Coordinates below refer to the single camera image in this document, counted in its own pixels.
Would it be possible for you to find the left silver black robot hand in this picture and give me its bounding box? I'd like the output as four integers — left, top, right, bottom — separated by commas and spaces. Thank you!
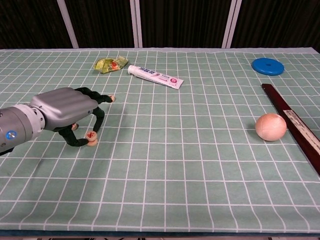
29, 86, 113, 148

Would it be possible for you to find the green crumpled snack packet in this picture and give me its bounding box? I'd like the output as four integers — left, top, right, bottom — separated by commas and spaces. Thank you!
93, 55, 129, 75

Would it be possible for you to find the white toothpaste tube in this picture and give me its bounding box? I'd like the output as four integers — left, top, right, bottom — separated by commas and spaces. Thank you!
127, 64, 185, 90

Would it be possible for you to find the green checked tablecloth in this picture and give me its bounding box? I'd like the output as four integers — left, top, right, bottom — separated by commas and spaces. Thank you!
0, 47, 320, 233

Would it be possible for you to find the blue plastic disc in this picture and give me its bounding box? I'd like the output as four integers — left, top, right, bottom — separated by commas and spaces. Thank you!
251, 57, 286, 76

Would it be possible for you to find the peach-coloured wooden ball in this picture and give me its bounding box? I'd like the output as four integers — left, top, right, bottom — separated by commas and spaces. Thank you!
254, 112, 288, 143

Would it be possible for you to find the dark brown long box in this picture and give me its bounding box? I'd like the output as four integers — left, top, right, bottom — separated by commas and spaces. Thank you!
261, 83, 320, 176

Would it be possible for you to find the white partition post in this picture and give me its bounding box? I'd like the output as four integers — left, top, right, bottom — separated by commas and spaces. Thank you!
221, 0, 239, 48
129, 0, 144, 48
56, 0, 80, 49

